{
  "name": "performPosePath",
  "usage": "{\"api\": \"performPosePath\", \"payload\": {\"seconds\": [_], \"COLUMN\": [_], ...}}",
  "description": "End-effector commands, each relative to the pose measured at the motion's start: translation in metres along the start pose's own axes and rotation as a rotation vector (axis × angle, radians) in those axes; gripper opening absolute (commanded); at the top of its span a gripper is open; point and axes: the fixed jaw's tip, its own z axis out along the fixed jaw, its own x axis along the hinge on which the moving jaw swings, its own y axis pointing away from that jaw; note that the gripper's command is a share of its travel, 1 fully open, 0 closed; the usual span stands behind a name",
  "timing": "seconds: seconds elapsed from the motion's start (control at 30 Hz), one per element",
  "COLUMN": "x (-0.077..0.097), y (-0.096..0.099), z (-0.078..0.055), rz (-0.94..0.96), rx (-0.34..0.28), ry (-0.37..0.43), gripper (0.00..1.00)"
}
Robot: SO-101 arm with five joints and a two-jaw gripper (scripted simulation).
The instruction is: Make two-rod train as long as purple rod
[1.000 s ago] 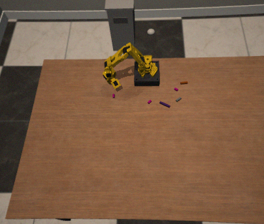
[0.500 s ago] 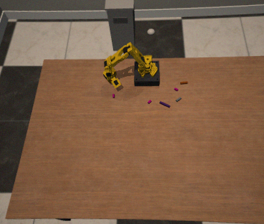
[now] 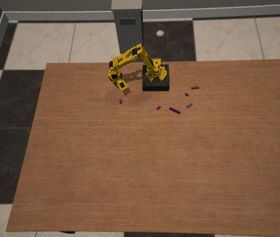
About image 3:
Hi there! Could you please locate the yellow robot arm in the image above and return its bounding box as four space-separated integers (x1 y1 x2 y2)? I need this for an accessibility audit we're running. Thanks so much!
109 44 167 82

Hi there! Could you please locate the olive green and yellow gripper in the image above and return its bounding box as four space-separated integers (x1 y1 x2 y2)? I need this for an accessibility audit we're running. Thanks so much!
108 69 128 91

